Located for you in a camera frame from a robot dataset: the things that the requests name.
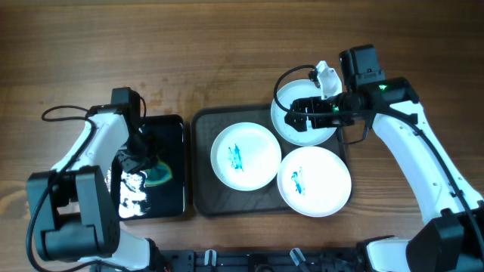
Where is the green yellow sponge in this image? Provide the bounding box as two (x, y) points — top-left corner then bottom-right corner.
(144, 160), (172, 187)

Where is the white plate back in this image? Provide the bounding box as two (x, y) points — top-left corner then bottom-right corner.
(271, 79), (337, 147)

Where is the white plate stained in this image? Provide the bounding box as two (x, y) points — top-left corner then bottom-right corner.
(277, 147), (352, 218)
(209, 122), (282, 191)

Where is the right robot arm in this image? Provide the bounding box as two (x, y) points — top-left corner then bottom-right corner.
(278, 78), (483, 271)

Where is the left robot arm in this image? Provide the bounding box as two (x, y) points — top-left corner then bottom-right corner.
(25, 101), (169, 271)

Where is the black water tray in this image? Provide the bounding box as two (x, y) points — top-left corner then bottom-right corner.
(105, 115), (187, 221)

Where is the dark brown serving tray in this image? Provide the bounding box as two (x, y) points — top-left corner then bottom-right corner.
(190, 104), (354, 219)

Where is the white plate front stained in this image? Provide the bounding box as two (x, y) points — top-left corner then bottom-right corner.
(277, 147), (352, 218)

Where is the right black cable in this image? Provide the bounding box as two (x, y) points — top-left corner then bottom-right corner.
(274, 63), (484, 261)

